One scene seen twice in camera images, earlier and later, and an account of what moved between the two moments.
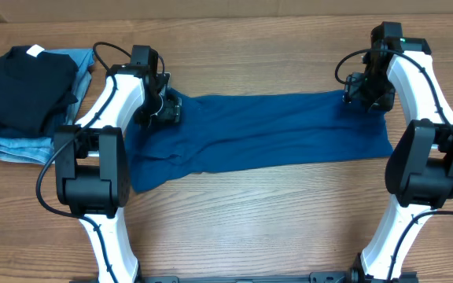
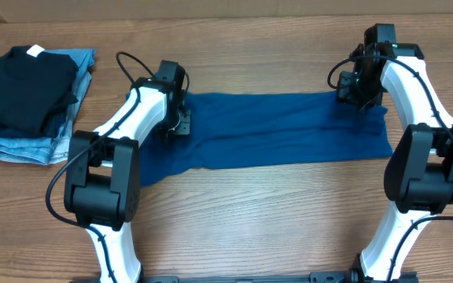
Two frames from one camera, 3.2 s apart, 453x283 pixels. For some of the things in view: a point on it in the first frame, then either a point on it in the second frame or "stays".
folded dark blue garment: [55, 118] stays
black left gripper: [170, 108] -> [182, 123]
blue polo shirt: [226, 133] stays
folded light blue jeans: [36, 151] stays
